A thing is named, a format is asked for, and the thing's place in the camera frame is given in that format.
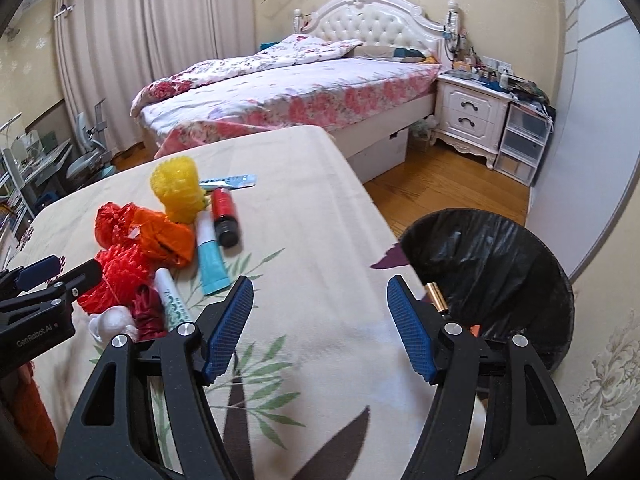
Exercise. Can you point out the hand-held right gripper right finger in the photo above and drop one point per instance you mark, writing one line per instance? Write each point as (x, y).
(410, 330)

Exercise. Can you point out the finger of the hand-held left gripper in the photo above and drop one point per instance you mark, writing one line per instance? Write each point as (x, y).
(37, 270)
(75, 280)

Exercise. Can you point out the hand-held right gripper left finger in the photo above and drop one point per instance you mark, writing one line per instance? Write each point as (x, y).
(230, 330)

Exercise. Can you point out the red foam fruit net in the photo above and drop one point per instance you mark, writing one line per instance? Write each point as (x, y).
(120, 265)

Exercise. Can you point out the white and teal tube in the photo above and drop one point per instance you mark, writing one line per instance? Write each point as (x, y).
(210, 260)

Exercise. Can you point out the waste bin with black bag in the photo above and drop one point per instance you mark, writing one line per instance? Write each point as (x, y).
(500, 260)

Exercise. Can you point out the yellow bristly scrubber ball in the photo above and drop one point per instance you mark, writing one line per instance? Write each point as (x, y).
(177, 185)

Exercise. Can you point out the gold cylindrical tube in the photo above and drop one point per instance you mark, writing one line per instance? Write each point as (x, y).
(436, 297)

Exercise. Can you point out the white crumpled tissue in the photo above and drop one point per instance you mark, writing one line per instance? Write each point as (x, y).
(112, 322)

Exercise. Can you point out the white marker with green print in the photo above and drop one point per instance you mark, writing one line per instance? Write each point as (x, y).
(172, 300)

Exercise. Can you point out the bookshelf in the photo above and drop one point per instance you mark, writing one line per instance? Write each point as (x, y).
(10, 200)

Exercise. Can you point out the dark red crumpled plastic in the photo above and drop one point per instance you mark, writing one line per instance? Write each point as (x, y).
(145, 315)

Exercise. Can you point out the orange foam fruit net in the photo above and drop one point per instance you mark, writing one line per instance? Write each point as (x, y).
(165, 232)

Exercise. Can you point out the grey study desk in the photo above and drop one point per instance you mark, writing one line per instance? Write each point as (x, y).
(45, 157)

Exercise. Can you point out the red bottle with black cap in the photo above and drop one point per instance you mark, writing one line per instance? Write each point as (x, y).
(222, 207)

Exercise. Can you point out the grey desk chair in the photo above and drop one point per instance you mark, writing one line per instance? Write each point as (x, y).
(87, 155)

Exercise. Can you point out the blue blister pack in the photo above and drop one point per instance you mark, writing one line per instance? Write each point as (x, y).
(235, 181)

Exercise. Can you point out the white box under bed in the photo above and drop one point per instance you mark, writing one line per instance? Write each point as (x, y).
(380, 152)

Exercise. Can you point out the clear plastic drawer unit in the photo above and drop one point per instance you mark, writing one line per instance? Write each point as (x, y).
(522, 140)

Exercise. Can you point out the white nightstand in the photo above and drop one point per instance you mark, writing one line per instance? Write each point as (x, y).
(470, 110)

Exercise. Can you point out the beige curtain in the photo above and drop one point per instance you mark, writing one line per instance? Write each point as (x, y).
(150, 35)

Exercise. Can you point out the floral quilt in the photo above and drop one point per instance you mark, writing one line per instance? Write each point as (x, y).
(225, 67)

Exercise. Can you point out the cluster of small bottles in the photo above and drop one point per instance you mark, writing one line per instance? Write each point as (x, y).
(482, 67)

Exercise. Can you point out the pillow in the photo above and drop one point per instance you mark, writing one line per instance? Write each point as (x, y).
(395, 53)

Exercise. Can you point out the white sliding wardrobe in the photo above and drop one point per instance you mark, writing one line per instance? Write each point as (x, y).
(590, 110)

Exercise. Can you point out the white bed with tufted headboard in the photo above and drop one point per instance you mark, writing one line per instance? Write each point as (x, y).
(375, 25)

